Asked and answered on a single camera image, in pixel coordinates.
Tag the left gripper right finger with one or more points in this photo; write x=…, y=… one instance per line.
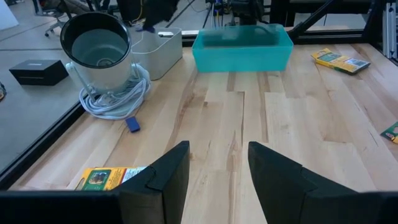
x=280, y=193

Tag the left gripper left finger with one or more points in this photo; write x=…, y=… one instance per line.
x=161, y=193

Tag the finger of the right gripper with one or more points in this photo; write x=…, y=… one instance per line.
x=154, y=12
x=166, y=11

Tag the yellow green card box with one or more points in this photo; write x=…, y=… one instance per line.
x=102, y=179
x=340, y=60

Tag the yellow Crayola crayon box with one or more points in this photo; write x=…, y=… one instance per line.
x=392, y=133

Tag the white plastic bin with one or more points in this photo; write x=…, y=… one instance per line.
x=161, y=56

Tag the white spotlight lamp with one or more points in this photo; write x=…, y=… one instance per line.
x=102, y=62

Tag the translucent teal green bin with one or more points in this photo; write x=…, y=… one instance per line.
x=242, y=56

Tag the black office chair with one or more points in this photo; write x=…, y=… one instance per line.
x=53, y=18

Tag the black rectangular box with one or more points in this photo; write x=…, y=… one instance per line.
x=38, y=71

